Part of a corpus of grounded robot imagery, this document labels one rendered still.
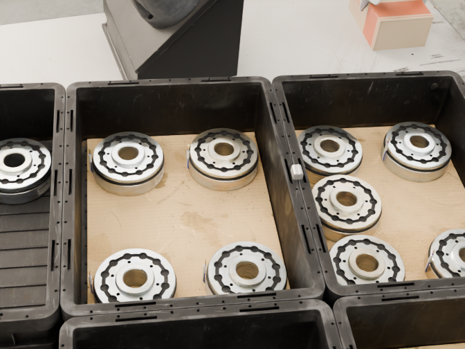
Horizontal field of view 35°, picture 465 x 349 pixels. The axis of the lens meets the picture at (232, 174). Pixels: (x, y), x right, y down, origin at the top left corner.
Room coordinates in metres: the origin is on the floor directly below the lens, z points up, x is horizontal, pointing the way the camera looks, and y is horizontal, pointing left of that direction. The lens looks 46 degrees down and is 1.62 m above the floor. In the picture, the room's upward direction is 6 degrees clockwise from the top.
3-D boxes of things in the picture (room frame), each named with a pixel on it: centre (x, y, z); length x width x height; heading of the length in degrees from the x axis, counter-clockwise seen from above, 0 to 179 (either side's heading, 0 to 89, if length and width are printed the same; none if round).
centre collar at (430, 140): (0.84, -0.28, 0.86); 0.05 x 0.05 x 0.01
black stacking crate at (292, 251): (0.66, 0.06, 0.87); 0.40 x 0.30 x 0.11; 12
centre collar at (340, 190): (0.71, -0.16, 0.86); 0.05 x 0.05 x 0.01
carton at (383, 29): (1.39, -0.30, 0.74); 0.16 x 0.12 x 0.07; 17
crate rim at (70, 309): (0.66, 0.06, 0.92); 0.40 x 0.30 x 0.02; 12
